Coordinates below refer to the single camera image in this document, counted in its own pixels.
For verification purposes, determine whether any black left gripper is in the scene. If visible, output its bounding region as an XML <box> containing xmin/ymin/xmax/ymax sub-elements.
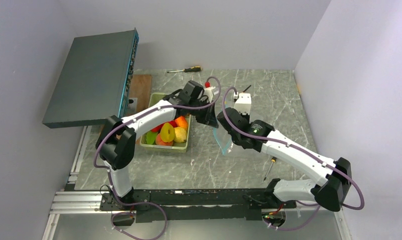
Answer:
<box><xmin>188</xmin><ymin>99</ymin><xmax>219</xmax><ymax>129</ymax></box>

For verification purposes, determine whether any clear zip top bag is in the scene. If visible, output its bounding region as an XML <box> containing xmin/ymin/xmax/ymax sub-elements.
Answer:
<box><xmin>213</xmin><ymin>124</ymin><xmax>263</xmax><ymax>158</ymax></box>

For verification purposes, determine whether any red tomato toy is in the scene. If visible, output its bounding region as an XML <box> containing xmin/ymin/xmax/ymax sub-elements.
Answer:
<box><xmin>168</xmin><ymin>120</ymin><xmax>178</xmax><ymax>128</ymax></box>

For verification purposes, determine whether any yellow lemon toy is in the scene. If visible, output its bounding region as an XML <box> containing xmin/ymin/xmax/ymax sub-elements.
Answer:
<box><xmin>173</xmin><ymin>127</ymin><xmax>188</xmax><ymax>143</ymax></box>

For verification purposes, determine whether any yellow pepper slice toy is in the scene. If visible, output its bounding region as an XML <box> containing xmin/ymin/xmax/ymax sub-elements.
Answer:
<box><xmin>160</xmin><ymin>122</ymin><xmax>176</xmax><ymax>143</ymax></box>

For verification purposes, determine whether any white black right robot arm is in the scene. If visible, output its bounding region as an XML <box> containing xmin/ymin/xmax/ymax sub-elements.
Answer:
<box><xmin>217</xmin><ymin>107</ymin><xmax>352</xmax><ymax>212</ymax></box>

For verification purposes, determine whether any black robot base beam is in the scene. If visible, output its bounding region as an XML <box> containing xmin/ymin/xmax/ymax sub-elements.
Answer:
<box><xmin>99</xmin><ymin>188</ymin><xmax>297</xmax><ymax>223</ymax></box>

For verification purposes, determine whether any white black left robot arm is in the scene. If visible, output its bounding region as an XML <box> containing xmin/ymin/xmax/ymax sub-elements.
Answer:
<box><xmin>93</xmin><ymin>80</ymin><xmax>221</xmax><ymax>210</ymax></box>

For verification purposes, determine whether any green plastic food bin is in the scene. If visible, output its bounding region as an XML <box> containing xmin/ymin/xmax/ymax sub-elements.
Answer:
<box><xmin>138</xmin><ymin>92</ymin><xmax>192</xmax><ymax>153</ymax></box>

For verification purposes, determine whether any yellow black screwdriver far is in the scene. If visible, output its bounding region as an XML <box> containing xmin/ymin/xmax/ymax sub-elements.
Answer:
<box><xmin>167</xmin><ymin>66</ymin><xmax>202</xmax><ymax>73</ymax></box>

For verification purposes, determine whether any yellow black screwdriver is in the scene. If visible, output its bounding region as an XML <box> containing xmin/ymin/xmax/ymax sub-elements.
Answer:
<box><xmin>167</xmin><ymin>66</ymin><xmax>202</xmax><ymax>73</ymax></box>
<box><xmin>263</xmin><ymin>157</ymin><xmax>277</xmax><ymax>181</ymax></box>

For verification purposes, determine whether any red orange mango toy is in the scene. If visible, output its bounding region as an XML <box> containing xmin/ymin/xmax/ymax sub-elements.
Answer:
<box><xmin>174</xmin><ymin>116</ymin><xmax>189</xmax><ymax>131</ymax></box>

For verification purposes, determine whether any red apple toy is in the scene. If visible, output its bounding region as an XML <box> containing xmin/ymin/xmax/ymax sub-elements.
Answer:
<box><xmin>150</xmin><ymin>124</ymin><xmax>164</xmax><ymax>133</ymax></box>

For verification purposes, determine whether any brown wooden board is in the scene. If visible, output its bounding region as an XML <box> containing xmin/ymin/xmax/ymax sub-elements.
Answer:
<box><xmin>123</xmin><ymin>74</ymin><xmax>153</xmax><ymax>117</ymax></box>

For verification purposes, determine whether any yellow black screwdriver near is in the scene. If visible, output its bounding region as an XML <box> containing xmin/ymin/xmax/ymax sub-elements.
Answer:
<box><xmin>263</xmin><ymin>157</ymin><xmax>277</xmax><ymax>181</ymax></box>

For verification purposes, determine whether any peach toy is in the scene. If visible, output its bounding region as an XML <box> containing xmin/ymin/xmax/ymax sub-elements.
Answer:
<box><xmin>155</xmin><ymin>134</ymin><xmax>174</xmax><ymax>147</ymax></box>

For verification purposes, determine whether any green leaf toy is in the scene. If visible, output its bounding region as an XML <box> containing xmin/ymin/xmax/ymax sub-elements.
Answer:
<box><xmin>145</xmin><ymin>131</ymin><xmax>158</xmax><ymax>145</ymax></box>

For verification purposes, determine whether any dark grey flat panel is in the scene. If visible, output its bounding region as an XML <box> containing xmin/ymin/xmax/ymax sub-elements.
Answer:
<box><xmin>42</xmin><ymin>29</ymin><xmax>139</xmax><ymax>129</ymax></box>

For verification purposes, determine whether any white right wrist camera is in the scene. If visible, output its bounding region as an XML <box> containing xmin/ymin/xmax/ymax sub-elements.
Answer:
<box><xmin>233</xmin><ymin>92</ymin><xmax>252</xmax><ymax>116</ymax></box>

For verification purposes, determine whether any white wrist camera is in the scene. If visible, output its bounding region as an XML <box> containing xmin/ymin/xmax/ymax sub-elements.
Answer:
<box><xmin>233</xmin><ymin>92</ymin><xmax>252</xmax><ymax>116</ymax></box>
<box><xmin>200</xmin><ymin>81</ymin><xmax>219</xmax><ymax>103</ymax></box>

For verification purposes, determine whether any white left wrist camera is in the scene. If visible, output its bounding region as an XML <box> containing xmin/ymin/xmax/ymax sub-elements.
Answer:
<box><xmin>200</xmin><ymin>81</ymin><xmax>219</xmax><ymax>103</ymax></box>

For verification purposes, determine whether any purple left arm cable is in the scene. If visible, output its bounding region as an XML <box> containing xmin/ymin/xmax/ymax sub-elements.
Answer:
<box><xmin>93</xmin><ymin>76</ymin><xmax>222</xmax><ymax>240</ymax></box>

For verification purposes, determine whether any small metal bracket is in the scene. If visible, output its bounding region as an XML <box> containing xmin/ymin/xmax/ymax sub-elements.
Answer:
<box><xmin>127</xmin><ymin>97</ymin><xmax>138</xmax><ymax>115</ymax></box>

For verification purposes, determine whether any aluminium frame rail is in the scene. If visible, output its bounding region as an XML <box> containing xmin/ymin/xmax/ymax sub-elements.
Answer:
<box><xmin>43</xmin><ymin>190</ymin><xmax>352</xmax><ymax>240</ymax></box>

